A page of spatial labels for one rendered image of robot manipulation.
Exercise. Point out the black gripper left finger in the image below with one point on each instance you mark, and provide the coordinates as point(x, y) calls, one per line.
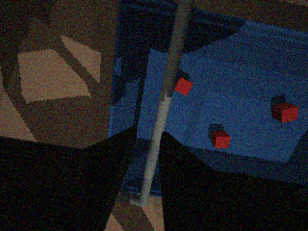
point(91, 176)

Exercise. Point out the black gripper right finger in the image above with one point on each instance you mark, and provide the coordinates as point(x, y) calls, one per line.
point(192, 192)

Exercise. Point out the blue plastic tray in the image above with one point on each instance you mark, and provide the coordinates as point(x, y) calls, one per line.
point(239, 68)

